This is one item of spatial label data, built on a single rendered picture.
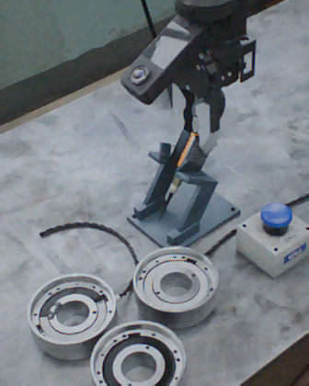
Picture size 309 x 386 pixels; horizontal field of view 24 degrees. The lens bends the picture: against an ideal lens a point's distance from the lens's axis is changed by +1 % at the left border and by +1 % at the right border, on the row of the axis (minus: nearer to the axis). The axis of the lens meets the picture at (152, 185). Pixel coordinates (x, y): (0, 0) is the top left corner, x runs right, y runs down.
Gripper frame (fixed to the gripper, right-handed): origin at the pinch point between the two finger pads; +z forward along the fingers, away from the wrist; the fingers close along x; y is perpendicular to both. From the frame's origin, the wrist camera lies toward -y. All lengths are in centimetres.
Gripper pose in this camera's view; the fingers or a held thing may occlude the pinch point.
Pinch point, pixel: (194, 142)
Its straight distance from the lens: 94.4
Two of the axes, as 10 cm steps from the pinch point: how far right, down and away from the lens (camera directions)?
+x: -6.3, -4.8, 6.1
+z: 0.6, 7.5, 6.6
